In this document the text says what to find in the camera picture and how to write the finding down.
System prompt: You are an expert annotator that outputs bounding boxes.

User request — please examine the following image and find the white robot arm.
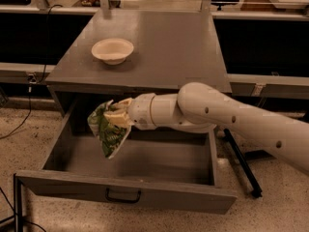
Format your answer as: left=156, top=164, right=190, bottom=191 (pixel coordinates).
left=104, top=82, right=309, bottom=174

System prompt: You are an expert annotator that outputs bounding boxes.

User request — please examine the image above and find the grey cabinet counter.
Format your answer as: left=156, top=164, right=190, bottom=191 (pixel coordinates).
left=44, top=9, right=233, bottom=133

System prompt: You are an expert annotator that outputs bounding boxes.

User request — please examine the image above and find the green jalapeno chip bag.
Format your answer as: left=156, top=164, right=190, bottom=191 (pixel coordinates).
left=87, top=100, right=132, bottom=159

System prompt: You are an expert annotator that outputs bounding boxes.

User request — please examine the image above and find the black drawer handle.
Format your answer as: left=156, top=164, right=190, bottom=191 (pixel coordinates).
left=105, top=188, right=142, bottom=204

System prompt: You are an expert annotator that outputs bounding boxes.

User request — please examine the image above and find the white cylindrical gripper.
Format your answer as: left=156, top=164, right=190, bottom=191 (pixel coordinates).
left=104, top=93, right=215, bottom=133

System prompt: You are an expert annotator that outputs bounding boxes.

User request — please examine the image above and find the black cable on floor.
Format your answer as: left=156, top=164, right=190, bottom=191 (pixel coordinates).
left=0, top=4, right=64, bottom=141

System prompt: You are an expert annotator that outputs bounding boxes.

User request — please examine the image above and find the grey open drawer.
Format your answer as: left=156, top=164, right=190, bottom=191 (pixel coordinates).
left=15, top=96, right=237, bottom=214

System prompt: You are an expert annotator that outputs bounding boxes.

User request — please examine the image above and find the black metal stand base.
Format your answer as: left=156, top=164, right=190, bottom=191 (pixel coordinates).
left=223, top=129, right=271, bottom=198

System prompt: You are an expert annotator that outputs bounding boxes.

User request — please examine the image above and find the white paper bowl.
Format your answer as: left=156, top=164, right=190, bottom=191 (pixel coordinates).
left=91, top=38, right=134, bottom=65

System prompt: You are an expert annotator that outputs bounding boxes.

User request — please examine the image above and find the grey barrier rail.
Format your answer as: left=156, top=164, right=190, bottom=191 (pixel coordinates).
left=1, top=8, right=309, bottom=98

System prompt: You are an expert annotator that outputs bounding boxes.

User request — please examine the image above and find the black metal frame left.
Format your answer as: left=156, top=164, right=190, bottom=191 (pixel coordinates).
left=14, top=175, right=23, bottom=232

